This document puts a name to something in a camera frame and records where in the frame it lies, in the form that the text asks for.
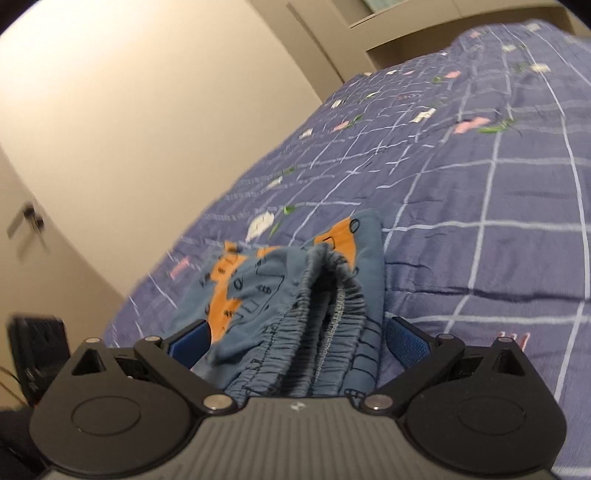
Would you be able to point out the beige built-in cabinet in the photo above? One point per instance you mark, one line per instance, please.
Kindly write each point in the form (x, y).
(351, 41)

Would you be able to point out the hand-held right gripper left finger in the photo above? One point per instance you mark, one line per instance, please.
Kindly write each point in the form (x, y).
(193, 342)

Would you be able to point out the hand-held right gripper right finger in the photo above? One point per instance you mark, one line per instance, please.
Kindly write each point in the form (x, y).
(407, 345)

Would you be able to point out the blue orange printed pants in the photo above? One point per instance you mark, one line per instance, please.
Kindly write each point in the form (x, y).
(277, 295)

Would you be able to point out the black box device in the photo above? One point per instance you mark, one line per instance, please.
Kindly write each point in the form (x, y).
(39, 355)

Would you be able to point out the pale green curtain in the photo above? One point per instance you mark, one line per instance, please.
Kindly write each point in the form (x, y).
(385, 3)

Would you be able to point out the beige door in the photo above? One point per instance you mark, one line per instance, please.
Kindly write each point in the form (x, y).
(60, 277)

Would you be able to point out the blue plaid floral bedspread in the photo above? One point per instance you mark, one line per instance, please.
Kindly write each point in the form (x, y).
(461, 184)

